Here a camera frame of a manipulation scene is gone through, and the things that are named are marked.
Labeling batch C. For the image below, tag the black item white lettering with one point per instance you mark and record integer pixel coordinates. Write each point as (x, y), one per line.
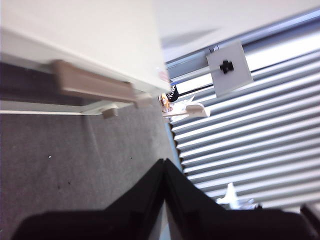
(173, 93)

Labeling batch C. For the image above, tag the white plastic object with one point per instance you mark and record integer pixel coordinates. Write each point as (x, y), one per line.
(197, 110)

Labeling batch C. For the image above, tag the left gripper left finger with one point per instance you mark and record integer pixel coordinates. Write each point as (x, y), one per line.
(100, 225)

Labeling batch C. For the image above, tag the white square plate black cross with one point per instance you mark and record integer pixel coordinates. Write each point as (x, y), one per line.
(237, 80)

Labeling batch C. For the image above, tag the cream Toshiba toaster oven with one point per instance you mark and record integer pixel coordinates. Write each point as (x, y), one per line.
(87, 25)

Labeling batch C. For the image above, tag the white crumpled paper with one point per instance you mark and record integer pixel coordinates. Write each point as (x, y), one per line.
(231, 197)

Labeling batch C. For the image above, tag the orange yellow small object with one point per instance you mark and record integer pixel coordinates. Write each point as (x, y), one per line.
(165, 102)

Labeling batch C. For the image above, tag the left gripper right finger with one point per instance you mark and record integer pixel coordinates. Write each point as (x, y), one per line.
(225, 225)

